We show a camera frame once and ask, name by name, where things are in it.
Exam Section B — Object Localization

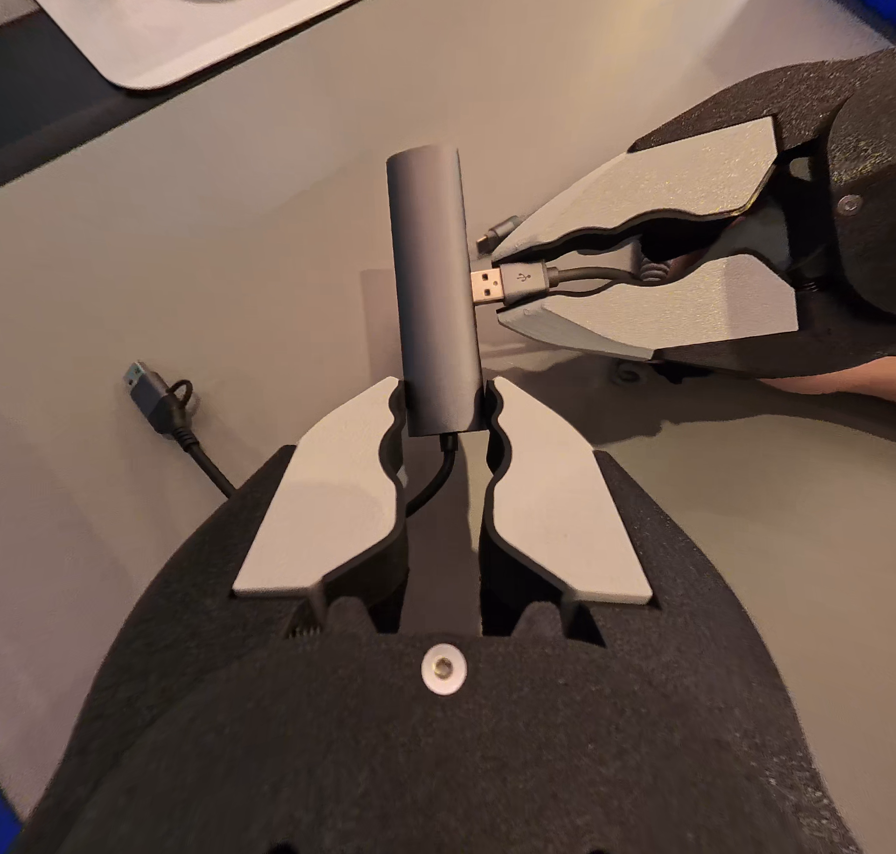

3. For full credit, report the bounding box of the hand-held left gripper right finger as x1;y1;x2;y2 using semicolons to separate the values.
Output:
479;376;655;606

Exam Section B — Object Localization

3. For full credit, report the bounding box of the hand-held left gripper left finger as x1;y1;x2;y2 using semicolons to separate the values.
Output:
231;376;410;599

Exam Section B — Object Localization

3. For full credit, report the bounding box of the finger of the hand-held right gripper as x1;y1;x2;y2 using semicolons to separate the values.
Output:
496;252;800;363
490;115;781;270

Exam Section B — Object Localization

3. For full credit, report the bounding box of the grey usb cable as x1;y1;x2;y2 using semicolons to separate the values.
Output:
469;215;673;309

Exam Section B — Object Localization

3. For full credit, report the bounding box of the black hub cable with plug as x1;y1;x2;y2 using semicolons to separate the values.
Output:
125;360;459;519

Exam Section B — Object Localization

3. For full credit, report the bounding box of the dark grey usb hub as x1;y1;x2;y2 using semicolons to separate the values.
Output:
386;145;485;438

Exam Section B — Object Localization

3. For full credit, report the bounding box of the person's right hand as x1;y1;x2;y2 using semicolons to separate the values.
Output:
759;355;896;405

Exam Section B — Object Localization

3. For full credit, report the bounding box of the white stand with wooden board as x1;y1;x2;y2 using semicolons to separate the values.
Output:
10;0;396;92

